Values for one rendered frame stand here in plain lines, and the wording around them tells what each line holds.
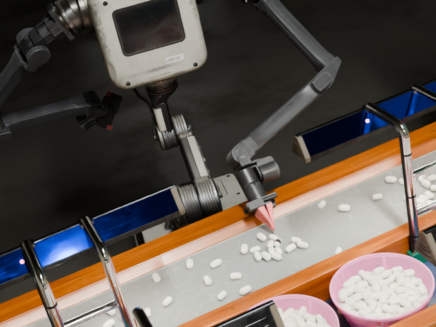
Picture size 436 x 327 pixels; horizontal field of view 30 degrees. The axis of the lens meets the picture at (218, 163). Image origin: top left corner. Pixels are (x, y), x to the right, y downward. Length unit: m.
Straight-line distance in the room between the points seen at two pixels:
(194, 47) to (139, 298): 0.82
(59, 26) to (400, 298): 1.32
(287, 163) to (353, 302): 2.18
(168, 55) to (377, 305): 1.04
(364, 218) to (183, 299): 0.59
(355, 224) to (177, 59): 0.77
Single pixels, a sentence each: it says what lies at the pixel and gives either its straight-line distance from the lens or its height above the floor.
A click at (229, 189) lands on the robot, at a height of 0.47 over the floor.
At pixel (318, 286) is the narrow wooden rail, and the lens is 2.23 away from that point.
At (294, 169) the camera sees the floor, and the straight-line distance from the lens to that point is 4.20.
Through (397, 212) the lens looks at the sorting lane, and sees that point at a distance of 2.46.
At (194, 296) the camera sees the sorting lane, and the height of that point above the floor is 0.74.
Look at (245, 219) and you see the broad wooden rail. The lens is 2.49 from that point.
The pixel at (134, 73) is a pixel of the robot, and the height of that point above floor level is 1.18.
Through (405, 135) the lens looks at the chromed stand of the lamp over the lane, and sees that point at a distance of 2.13.
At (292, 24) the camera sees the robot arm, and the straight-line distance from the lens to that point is 2.68.
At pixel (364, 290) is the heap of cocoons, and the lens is 2.19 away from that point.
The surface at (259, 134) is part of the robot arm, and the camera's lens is 2.50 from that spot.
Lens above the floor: 2.13
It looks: 29 degrees down
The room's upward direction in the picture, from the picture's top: 13 degrees counter-clockwise
